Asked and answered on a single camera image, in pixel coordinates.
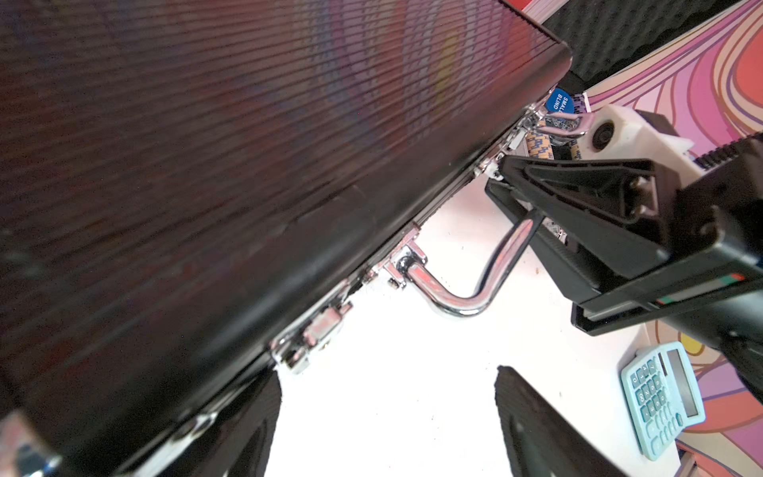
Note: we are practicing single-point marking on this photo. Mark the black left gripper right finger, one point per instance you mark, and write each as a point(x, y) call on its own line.
point(538, 440)

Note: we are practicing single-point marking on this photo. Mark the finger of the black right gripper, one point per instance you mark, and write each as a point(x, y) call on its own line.
point(621, 211)
point(576, 273)

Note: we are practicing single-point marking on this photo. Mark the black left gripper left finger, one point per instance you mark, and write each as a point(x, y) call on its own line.
point(239, 442)

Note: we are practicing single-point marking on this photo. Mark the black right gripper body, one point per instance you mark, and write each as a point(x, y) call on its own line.
point(711, 288)

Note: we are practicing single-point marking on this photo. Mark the silver aluminium poker case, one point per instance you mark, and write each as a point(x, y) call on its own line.
point(657, 57)

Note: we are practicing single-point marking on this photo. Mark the black poker case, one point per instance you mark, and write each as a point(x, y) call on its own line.
point(192, 190)

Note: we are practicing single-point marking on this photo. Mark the light green calculator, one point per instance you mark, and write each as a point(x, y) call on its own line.
point(662, 396)

